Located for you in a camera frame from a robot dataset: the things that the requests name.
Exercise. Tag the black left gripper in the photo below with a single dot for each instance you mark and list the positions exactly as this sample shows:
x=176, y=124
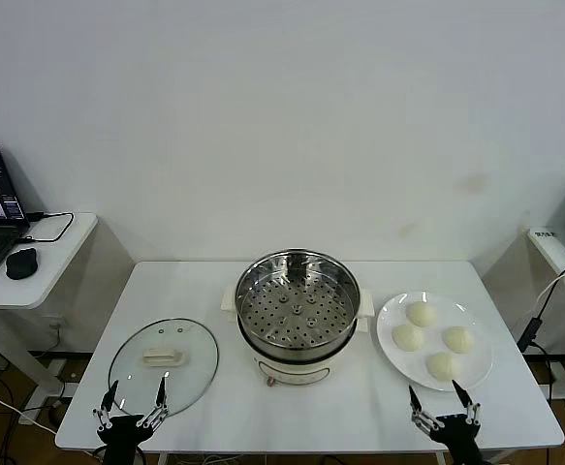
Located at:
x=122, y=436

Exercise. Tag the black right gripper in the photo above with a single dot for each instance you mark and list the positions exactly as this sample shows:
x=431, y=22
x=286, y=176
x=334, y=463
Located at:
x=459, y=436

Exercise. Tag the white steamed baozi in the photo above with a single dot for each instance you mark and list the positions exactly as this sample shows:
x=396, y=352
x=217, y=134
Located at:
x=442, y=365
x=408, y=337
x=421, y=314
x=458, y=339

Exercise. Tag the round glass pot lid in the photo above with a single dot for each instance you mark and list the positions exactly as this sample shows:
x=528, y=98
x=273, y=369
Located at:
x=190, y=334

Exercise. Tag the steel steamer pot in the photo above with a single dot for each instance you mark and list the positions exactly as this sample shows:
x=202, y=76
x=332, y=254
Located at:
x=291, y=368

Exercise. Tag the perforated steel steamer basket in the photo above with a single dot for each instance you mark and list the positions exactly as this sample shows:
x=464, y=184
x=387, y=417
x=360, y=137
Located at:
x=296, y=310

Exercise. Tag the round white plate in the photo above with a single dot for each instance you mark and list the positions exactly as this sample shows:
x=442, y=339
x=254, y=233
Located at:
x=480, y=358

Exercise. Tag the white side table with mouse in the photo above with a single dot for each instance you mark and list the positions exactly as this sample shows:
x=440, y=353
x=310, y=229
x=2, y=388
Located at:
x=59, y=261

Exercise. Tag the black computer mouse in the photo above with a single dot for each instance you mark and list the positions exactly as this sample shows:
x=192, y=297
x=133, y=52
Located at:
x=20, y=264

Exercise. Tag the white side table with label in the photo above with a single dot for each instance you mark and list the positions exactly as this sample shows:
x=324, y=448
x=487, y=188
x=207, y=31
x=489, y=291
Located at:
x=553, y=252

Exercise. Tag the white wall socket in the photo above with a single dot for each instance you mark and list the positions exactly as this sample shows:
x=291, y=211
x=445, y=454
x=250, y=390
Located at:
x=54, y=320

